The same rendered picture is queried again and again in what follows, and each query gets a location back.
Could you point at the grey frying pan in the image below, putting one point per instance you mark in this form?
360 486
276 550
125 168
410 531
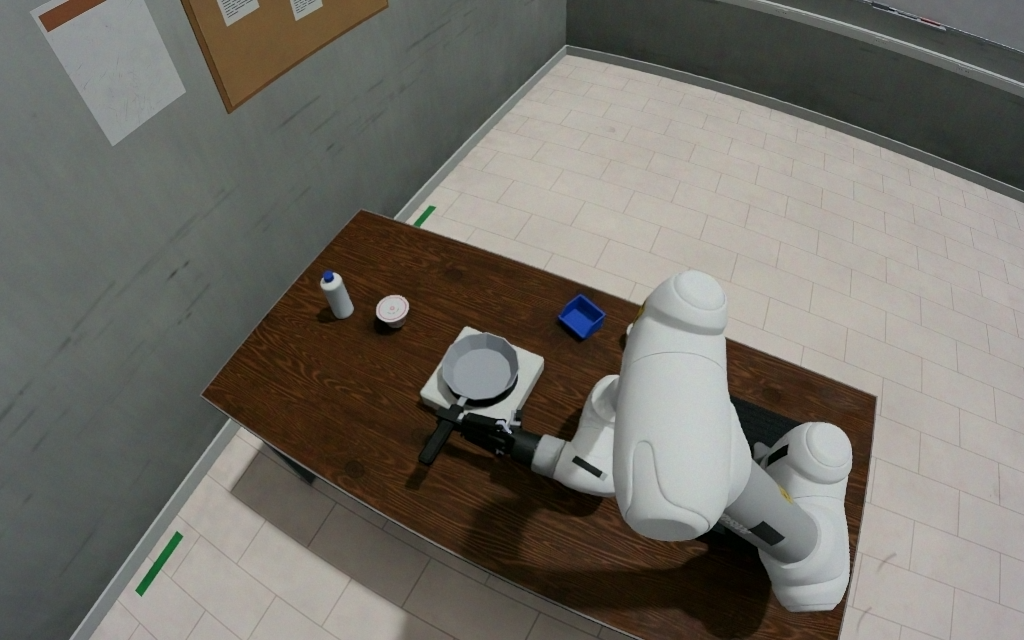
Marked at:
478 365

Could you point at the white yogurt cup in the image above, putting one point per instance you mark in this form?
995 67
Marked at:
393 309

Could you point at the white bottle with blue cap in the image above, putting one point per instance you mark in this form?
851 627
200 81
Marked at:
336 294

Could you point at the small blue plastic bin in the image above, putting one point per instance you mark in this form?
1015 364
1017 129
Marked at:
580 313

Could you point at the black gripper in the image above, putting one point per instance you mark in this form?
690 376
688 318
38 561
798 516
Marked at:
522 443

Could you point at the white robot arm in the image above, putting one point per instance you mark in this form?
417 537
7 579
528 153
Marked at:
675 451

